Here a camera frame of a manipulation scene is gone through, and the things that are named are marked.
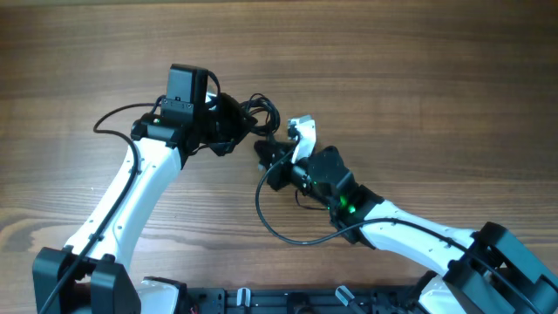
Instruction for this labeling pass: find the black USB cable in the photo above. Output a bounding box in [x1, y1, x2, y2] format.
[239, 92, 282, 143]

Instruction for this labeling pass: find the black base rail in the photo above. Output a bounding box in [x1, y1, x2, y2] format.
[188, 286, 425, 314]

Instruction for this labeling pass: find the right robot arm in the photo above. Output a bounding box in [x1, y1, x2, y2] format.
[254, 140, 557, 313]

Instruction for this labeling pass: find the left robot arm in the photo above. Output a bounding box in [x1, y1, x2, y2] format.
[32, 64, 257, 313]

